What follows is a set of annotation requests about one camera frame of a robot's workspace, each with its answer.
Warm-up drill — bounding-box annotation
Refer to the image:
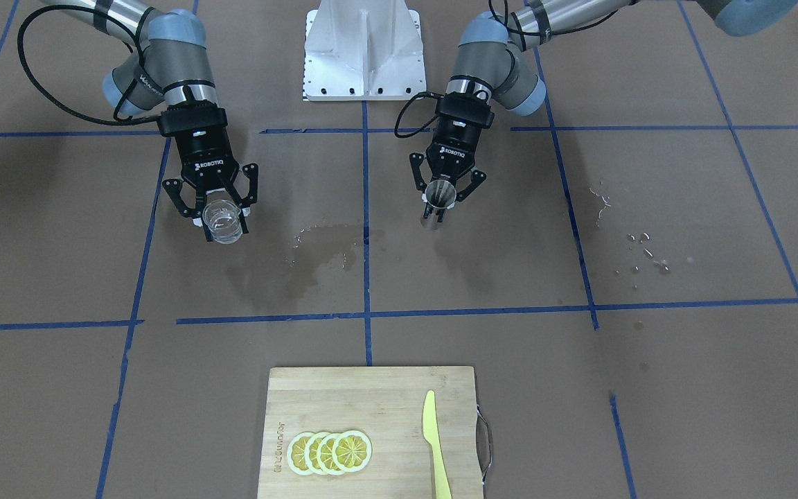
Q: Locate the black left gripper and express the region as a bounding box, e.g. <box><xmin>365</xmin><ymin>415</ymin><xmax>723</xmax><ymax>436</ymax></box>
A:
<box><xmin>409</xmin><ymin>94</ymin><xmax>494</xmax><ymax>202</ymax></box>

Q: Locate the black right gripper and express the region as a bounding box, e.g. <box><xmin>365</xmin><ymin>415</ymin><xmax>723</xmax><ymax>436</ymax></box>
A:
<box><xmin>158</xmin><ymin>104</ymin><xmax>260</xmax><ymax>243</ymax></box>

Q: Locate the steel jigger shaker cup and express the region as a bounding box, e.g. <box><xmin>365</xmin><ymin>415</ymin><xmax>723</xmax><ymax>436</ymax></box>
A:
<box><xmin>420</xmin><ymin>179</ymin><xmax>457</xmax><ymax>231</ymax></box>

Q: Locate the clear glass measuring cup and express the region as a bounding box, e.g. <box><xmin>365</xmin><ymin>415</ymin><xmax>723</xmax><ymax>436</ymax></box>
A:
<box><xmin>202</xmin><ymin>199</ymin><xmax>243</xmax><ymax>245</ymax></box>

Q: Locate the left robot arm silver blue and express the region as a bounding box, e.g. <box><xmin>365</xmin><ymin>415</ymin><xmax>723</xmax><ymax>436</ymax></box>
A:
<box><xmin>433</xmin><ymin>1</ymin><xmax>798</xmax><ymax>211</ymax></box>

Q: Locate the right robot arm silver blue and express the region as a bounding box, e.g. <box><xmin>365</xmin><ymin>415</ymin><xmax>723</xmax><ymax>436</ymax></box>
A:
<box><xmin>18</xmin><ymin>1</ymin><xmax>259</xmax><ymax>244</ymax></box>

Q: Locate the bamboo cutting board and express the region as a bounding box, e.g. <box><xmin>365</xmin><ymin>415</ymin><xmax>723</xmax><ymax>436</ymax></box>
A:
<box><xmin>257</xmin><ymin>366</ymin><xmax>484</xmax><ymax>498</ymax></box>

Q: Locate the yellow plastic knife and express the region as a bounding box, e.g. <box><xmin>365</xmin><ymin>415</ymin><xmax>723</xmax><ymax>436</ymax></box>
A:
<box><xmin>422</xmin><ymin>389</ymin><xmax>452</xmax><ymax>498</ymax></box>

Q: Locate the lemon slice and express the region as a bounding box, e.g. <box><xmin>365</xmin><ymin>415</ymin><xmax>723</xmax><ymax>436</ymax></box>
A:
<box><xmin>287</xmin><ymin>432</ymin><xmax>314</xmax><ymax>476</ymax></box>
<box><xmin>332</xmin><ymin>430</ymin><xmax>373</xmax><ymax>473</ymax></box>
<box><xmin>316</xmin><ymin>433</ymin><xmax>344</xmax><ymax>476</ymax></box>
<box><xmin>302</xmin><ymin>432</ymin><xmax>330</xmax><ymax>475</ymax></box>

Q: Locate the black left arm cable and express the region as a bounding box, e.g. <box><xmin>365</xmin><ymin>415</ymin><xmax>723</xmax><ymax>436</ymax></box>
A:
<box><xmin>394</xmin><ymin>90</ymin><xmax>448</xmax><ymax>136</ymax></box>

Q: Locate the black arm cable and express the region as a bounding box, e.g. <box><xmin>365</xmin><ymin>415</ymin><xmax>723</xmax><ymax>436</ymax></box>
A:
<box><xmin>17</xmin><ymin>6</ymin><xmax>164</xmax><ymax>127</ymax></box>
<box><xmin>394</xmin><ymin>90</ymin><xmax>448</xmax><ymax>136</ymax></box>

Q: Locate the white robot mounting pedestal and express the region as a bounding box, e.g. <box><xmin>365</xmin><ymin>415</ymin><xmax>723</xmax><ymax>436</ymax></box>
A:
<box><xmin>302</xmin><ymin>1</ymin><xmax>427</xmax><ymax>102</ymax></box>

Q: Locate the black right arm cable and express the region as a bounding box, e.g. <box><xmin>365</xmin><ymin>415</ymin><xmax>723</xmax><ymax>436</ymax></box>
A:
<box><xmin>17</xmin><ymin>6</ymin><xmax>164</xmax><ymax>127</ymax></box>

